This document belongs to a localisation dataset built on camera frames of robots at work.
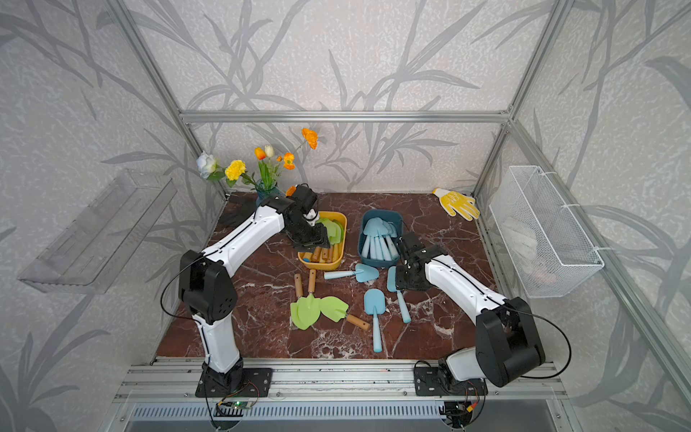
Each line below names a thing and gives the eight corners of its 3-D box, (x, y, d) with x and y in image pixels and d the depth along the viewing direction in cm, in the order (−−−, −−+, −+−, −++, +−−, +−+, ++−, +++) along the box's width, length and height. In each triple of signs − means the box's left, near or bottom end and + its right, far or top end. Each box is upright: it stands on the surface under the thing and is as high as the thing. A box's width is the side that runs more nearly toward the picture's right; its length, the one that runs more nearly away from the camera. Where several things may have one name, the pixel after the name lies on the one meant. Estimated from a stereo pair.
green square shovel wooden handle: (316, 310, 89) (315, 307, 87) (327, 293, 93) (326, 290, 91) (363, 338, 83) (363, 335, 82) (373, 319, 87) (373, 316, 85)
